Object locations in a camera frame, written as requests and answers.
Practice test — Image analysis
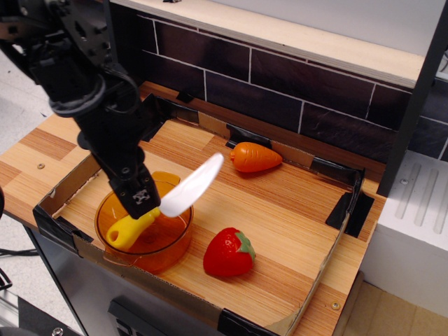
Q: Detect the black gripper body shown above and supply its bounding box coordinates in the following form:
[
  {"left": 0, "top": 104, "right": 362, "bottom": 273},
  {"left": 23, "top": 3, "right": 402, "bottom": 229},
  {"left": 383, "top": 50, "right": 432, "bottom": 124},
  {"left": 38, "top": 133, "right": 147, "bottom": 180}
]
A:
[{"left": 73, "top": 76, "right": 154, "bottom": 191}]

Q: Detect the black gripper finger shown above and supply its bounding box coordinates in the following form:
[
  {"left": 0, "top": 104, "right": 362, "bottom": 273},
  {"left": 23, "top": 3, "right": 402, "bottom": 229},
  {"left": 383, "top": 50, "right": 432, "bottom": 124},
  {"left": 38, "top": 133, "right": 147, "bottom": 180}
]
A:
[{"left": 109, "top": 173, "right": 161, "bottom": 219}]

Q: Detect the yellow handled white toy knife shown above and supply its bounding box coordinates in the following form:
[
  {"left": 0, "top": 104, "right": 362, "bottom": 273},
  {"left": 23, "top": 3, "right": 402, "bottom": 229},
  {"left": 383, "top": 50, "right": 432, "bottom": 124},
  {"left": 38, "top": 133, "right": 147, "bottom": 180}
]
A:
[{"left": 106, "top": 153, "right": 224, "bottom": 251}]

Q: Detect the orange transparent plastic pot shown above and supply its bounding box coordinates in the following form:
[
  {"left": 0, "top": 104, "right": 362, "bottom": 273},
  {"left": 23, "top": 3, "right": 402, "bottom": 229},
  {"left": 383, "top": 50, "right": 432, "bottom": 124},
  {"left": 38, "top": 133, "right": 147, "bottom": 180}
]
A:
[{"left": 95, "top": 192, "right": 194, "bottom": 274}]

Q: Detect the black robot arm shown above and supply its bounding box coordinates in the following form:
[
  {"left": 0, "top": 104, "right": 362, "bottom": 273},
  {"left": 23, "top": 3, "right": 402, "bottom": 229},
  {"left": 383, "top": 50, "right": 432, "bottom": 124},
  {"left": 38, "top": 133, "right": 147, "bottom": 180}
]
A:
[{"left": 1, "top": 1, "right": 160, "bottom": 218}]

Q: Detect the cardboard fence with black tape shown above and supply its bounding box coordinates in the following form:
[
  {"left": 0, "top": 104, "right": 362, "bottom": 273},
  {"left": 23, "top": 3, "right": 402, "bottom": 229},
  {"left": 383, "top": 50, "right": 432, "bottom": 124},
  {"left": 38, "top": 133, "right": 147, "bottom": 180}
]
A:
[{"left": 32, "top": 90, "right": 375, "bottom": 336}]

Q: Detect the red toy strawberry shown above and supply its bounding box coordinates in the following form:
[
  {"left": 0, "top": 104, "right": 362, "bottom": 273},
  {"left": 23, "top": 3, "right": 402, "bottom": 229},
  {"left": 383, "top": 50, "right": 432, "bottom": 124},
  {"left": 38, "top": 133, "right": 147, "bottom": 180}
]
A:
[{"left": 203, "top": 227, "right": 256, "bottom": 277}]

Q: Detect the orange toy carrot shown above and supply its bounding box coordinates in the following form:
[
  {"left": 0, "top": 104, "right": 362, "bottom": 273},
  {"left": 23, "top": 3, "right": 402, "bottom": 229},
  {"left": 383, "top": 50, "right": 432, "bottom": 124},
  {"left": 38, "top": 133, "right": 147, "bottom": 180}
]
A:
[{"left": 230, "top": 142, "right": 283, "bottom": 173}]

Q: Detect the white ribbed sink block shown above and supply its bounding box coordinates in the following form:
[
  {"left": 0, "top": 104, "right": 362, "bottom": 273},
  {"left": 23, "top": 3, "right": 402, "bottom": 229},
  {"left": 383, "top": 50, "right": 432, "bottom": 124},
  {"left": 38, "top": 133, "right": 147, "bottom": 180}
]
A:
[{"left": 360, "top": 151, "right": 447, "bottom": 316}]

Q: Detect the light wooden shelf ledge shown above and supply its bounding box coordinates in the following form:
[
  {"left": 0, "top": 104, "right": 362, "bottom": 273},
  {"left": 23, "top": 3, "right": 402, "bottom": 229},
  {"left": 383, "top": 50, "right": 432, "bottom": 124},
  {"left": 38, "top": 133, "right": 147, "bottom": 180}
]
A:
[{"left": 119, "top": 1, "right": 425, "bottom": 88}]

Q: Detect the black floor cable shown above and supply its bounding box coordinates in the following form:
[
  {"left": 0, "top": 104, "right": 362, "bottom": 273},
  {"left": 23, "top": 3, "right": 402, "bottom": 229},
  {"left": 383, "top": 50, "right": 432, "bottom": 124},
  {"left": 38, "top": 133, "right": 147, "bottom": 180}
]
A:
[{"left": 0, "top": 247, "right": 39, "bottom": 257}]

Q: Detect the dark vertical metal post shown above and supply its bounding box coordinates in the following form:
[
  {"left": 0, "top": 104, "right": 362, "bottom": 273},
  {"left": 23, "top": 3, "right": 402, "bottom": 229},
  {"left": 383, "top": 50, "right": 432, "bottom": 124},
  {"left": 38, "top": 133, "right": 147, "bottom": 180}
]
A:
[{"left": 377, "top": 1, "right": 447, "bottom": 197}]

